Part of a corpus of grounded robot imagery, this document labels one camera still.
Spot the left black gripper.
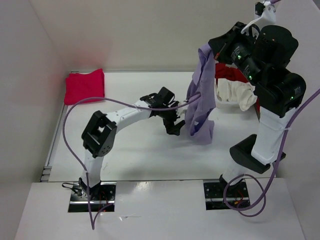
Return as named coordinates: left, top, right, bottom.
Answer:
left=158, top=101, right=185, bottom=136

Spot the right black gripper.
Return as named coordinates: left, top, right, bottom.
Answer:
left=207, top=20, right=264, bottom=86

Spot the lavender t shirt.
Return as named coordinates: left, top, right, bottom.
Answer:
left=184, top=44, right=216, bottom=145

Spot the pink t shirt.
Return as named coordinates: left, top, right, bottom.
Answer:
left=64, top=68, right=105, bottom=106

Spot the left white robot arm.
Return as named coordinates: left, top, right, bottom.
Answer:
left=78, top=87, right=185, bottom=200

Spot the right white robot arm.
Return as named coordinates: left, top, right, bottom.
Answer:
left=208, top=22, right=307, bottom=197

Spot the dark red t shirt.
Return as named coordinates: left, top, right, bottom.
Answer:
left=215, top=63, right=260, bottom=113

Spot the cream white t shirt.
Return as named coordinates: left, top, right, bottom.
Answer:
left=230, top=80, right=258, bottom=112

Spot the white plastic laundry basket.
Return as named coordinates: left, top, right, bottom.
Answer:
left=214, top=78, right=239, bottom=109

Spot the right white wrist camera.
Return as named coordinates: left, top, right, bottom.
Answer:
left=241, top=0, right=276, bottom=34

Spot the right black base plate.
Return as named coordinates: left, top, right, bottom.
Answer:
left=203, top=179, right=251, bottom=210

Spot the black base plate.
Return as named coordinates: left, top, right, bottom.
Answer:
left=62, top=182, right=116, bottom=213
left=203, top=179, right=251, bottom=210

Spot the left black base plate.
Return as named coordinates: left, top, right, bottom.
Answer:
left=62, top=182, right=116, bottom=213

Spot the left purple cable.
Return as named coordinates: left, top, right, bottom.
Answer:
left=61, top=92, right=202, bottom=230

